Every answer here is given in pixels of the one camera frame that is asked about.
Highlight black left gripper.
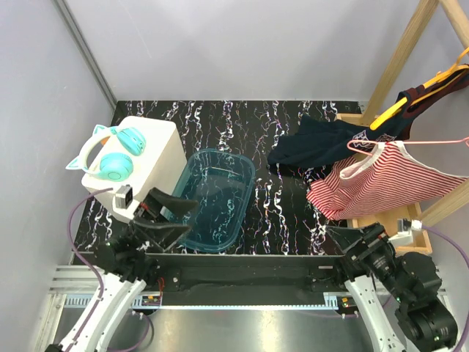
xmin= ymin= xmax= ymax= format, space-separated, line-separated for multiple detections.
xmin=120 ymin=187 xmax=199 ymax=251

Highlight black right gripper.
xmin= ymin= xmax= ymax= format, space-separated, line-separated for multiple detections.
xmin=326 ymin=219 xmax=411 ymax=304

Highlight red white striped tank top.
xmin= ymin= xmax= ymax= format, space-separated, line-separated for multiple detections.
xmin=306 ymin=141 xmax=467 ymax=220

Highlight navy maroon tank top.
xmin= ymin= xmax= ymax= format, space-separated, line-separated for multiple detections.
xmin=267 ymin=64 xmax=468 ymax=169

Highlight pink wire hanger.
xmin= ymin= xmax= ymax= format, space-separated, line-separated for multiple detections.
xmin=347 ymin=136 xmax=469 ymax=155

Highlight yellow plastic hanger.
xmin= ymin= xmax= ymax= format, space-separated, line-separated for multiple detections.
xmin=369 ymin=46 xmax=469 ymax=131

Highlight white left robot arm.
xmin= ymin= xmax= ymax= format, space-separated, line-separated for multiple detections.
xmin=46 ymin=188 xmax=199 ymax=351

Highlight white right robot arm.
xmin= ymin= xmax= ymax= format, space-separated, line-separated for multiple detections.
xmin=326 ymin=219 xmax=458 ymax=351

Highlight white cube box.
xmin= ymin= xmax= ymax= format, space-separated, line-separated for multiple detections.
xmin=81 ymin=116 xmax=187 ymax=216

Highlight wooden clothes rack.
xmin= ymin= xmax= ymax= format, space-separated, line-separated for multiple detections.
xmin=336 ymin=1 xmax=468 ymax=255

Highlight teal transparent plastic bin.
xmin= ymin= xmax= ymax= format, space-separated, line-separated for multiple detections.
xmin=165 ymin=149 xmax=256 ymax=253

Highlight teal cat ear headphones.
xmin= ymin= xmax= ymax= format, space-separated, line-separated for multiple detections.
xmin=65 ymin=125 xmax=147 ymax=182

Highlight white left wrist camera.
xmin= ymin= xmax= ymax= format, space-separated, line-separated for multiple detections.
xmin=111 ymin=185 xmax=141 ymax=224

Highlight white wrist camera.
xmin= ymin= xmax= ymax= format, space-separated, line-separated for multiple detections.
xmin=389 ymin=219 xmax=422 ymax=249
xmin=111 ymin=185 xmax=141 ymax=224

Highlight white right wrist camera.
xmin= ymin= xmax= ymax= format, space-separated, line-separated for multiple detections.
xmin=389 ymin=219 xmax=422 ymax=249

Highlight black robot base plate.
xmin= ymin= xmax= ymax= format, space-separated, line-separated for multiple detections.
xmin=150 ymin=254 xmax=344 ymax=307

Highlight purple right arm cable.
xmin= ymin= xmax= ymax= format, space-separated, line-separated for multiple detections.
xmin=421 ymin=224 xmax=469 ymax=265

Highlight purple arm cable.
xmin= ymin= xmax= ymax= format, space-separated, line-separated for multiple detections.
xmin=67 ymin=187 xmax=114 ymax=305
xmin=421 ymin=224 xmax=469 ymax=265

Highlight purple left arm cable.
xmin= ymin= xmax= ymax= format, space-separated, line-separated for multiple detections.
xmin=67 ymin=187 xmax=114 ymax=305

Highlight aluminium rail frame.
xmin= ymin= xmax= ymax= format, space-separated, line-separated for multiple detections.
xmin=36 ymin=265 xmax=448 ymax=352

